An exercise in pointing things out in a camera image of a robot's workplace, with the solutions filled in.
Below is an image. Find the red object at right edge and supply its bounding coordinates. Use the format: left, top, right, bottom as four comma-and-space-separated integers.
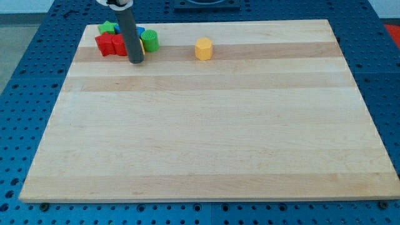
384, 24, 400, 48

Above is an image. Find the light wooden board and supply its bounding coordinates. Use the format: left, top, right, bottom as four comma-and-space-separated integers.
19, 19, 399, 203

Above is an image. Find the yellow block behind rod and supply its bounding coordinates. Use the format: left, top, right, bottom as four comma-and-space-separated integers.
139, 39, 146, 55

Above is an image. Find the red star block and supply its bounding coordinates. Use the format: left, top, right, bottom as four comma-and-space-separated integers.
94, 32, 116, 56

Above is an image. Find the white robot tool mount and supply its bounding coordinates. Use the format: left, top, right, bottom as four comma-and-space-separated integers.
96, 0, 133, 7

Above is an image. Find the red rounded block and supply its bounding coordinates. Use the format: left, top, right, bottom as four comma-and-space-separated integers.
112, 34, 128, 56

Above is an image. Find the green cylinder block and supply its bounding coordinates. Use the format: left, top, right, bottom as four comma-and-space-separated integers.
141, 29, 159, 52

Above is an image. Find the blue block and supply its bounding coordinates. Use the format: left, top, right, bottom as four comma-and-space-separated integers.
114, 24, 146, 37

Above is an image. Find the green star block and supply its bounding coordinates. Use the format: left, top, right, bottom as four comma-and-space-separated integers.
97, 21, 117, 34

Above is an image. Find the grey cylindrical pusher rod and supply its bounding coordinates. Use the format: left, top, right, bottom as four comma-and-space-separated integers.
114, 6, 144, 64

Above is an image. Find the yellow hexagon block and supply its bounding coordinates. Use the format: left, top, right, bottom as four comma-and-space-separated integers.
195, 37, 213, 61

